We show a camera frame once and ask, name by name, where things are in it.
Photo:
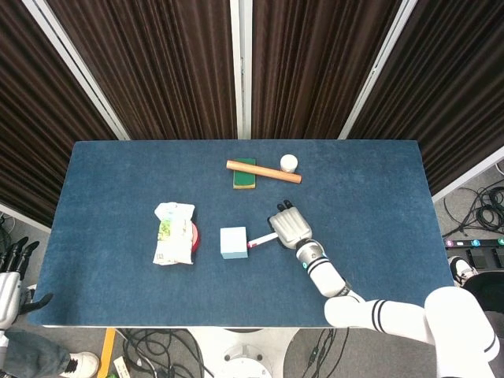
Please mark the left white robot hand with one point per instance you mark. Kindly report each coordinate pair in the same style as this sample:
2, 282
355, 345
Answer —
8, 291

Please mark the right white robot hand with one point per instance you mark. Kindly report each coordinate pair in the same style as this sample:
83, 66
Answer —
291, 226

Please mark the red marker pen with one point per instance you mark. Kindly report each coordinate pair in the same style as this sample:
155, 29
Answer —
262, 239

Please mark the light blue cube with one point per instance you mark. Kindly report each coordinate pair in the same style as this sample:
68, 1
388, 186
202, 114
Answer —
234, 244

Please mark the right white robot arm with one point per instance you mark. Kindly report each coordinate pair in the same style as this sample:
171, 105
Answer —
393, 315

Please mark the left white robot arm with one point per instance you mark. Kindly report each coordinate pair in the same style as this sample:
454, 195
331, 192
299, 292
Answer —
2, 334

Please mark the wooden stick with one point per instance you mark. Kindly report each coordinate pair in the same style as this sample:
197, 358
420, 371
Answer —
264, 171

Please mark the white ball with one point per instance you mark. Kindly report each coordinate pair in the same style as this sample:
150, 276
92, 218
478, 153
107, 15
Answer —
288, 161

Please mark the grey jeans leg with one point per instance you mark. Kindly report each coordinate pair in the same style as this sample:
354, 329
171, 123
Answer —
31, 352

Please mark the green yellow sponge block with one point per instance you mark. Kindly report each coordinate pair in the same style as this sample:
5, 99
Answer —
244, 181

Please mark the red round lid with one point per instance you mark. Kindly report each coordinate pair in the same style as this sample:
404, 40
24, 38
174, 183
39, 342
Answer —
196, 238

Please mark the white snack bag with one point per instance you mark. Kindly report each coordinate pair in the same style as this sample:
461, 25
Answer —
173, 236

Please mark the white table base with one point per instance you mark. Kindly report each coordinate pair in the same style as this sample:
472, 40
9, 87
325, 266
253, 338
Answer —
244, 350

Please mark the white power strip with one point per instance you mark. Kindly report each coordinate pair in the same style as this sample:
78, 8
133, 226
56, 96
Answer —
121, 368

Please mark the blue table mat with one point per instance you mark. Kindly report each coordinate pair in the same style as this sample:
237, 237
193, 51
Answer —
157, 291

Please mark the brown pleated curtain panel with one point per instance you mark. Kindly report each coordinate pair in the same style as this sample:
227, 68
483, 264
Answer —
23, 98
315, 67
453, 78
157, 67

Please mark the white black striped sneaker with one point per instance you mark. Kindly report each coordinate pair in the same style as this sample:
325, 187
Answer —
461, 269

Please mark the black foot pedal unit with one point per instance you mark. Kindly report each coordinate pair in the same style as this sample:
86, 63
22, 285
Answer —
480, 252

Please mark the black trouser leg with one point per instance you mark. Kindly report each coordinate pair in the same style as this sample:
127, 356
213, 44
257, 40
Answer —
490, 287

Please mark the white partition base rail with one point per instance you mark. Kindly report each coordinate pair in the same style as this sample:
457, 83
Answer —
468, 177
23, 218

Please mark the white partition post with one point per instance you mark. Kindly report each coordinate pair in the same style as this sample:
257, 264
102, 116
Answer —
241, 71
374, 75
78, 71

